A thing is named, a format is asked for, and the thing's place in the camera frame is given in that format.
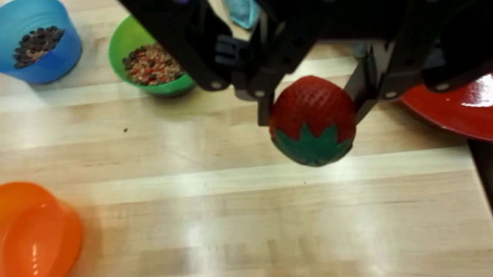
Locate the orange plastic bowl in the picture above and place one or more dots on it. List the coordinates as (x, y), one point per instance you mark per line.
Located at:
(35, 235)

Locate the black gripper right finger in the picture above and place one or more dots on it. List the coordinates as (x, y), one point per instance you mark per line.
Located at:
(382, 71)

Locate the red toy strawberry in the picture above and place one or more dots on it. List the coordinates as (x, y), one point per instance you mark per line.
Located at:
(313, 120)

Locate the blue plastic bowl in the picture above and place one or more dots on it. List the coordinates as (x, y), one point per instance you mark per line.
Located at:
(38, 46)

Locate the green plastic bowl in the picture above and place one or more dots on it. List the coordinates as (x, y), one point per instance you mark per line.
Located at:
(151, 66)

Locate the red-orange plate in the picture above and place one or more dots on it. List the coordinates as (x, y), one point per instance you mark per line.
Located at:
(456, 109)

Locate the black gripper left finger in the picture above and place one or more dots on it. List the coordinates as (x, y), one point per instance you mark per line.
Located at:
(266, 77)

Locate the teal grey cloth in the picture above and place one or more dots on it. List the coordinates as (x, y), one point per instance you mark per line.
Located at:
(242, 12)

